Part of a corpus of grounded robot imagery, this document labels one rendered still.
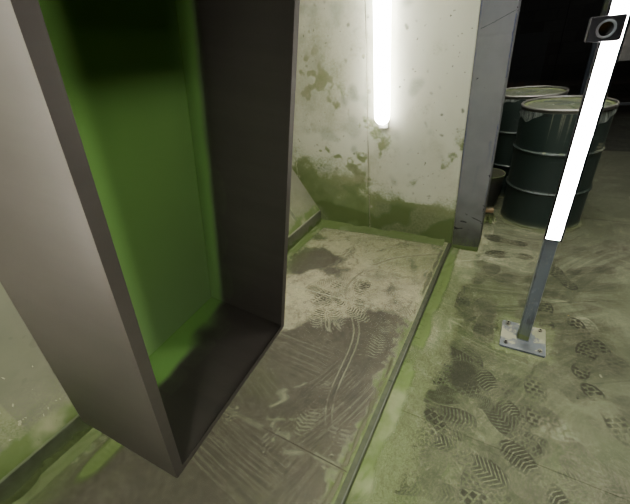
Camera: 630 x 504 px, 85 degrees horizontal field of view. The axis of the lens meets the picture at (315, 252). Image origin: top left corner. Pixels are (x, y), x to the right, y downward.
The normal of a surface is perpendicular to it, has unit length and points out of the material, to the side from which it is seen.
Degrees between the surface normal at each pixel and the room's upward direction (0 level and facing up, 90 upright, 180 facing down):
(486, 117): 90
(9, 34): 90
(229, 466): 0
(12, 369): 57
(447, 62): 90
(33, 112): 90
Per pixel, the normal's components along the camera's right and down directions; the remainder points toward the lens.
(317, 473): -0.10, -0.85
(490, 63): -0.49, 0.49
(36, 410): 0.67, -0.32
